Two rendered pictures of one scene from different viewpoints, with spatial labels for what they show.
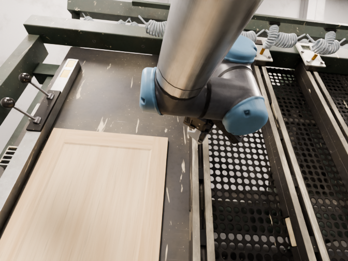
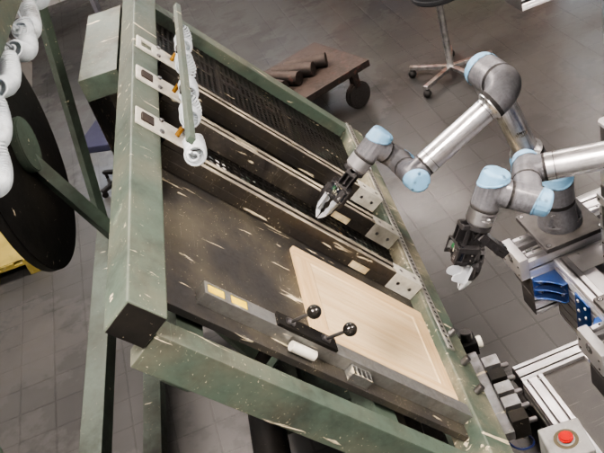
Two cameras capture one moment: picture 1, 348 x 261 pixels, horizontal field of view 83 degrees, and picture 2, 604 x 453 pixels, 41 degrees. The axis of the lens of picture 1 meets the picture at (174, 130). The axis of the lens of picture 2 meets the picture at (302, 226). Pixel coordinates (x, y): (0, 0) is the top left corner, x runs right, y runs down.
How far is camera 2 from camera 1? 2.63 m
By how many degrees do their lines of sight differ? 85
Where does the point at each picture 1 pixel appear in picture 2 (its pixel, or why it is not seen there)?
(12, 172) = (377, 367)
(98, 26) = (147, 216)
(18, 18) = not seen: outside the picture
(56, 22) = (147, 267)
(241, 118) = not seen: hidden behind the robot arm
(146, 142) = (304, 263)
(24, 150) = (356, 356)
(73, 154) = (336, 324)
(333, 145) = (264, 140)
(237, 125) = not seen: hidden behind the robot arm
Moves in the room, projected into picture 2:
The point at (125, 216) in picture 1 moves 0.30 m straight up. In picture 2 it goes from (368, 303) to (347, 232)
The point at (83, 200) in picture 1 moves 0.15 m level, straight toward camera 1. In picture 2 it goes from (369, 326) to (408, 301)
